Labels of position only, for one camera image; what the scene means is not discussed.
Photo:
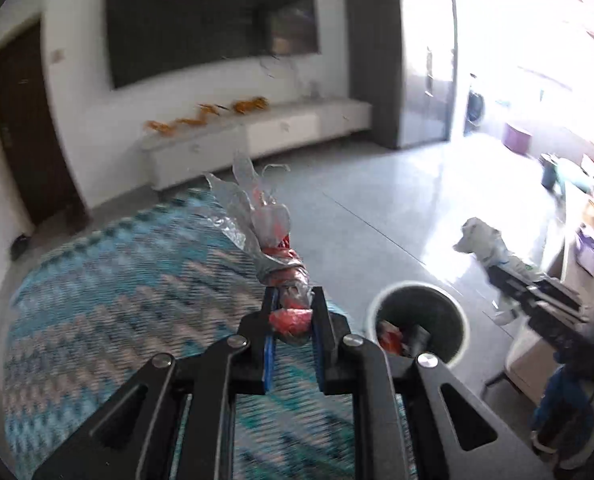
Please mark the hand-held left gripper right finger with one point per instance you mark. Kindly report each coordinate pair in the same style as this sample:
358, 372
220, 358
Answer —
318, 355

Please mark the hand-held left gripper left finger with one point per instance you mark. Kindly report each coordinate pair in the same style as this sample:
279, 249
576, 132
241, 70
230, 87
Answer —
269, 355

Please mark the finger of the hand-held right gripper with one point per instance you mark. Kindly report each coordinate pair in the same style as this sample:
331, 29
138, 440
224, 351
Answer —
517, 282

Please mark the white plastic bag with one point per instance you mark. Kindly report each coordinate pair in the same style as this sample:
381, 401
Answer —
482, 240

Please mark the orange snack wrapper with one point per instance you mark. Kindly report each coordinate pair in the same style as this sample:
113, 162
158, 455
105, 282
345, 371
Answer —
389, 337

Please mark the white round trash bin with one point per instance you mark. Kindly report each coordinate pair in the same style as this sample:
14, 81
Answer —
427, 305

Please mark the silver red snack wrapper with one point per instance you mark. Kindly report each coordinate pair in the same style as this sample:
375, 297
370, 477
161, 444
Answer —
277, 240

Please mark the white side cabinet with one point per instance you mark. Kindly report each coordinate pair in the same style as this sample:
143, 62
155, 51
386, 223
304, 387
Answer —
522, 360

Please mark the grey bucket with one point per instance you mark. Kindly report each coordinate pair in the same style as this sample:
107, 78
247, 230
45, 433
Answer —
550, 172

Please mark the teal plastic basin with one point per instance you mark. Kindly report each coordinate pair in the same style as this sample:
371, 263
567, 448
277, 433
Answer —
574, 172

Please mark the purple stool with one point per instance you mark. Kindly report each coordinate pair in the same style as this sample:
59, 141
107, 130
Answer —
517, 137

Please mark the zigzag patterned blanket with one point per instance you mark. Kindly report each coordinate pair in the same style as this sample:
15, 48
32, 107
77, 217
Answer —
127, 300

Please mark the front-load washing machine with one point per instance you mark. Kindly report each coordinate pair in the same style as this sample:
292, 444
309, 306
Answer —
475, 107

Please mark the stainless steel refrigerator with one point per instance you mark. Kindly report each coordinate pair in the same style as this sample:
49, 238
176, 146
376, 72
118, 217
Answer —
422, 85

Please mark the white television cabinet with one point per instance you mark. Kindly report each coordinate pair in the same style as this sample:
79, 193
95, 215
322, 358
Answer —
287, 125

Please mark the orange dragon ornament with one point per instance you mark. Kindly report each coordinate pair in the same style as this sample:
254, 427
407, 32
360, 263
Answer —
249, 106

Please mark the dark tall cabinet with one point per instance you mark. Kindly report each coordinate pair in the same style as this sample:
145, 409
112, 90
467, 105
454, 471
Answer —
374, 60

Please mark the black floor object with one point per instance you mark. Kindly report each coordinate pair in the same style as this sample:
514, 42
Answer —
19, 246

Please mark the dark brown door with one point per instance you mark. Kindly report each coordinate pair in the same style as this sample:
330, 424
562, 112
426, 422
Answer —
32, 135

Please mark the black wall television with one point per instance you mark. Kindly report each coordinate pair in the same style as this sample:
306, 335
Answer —
202, 25

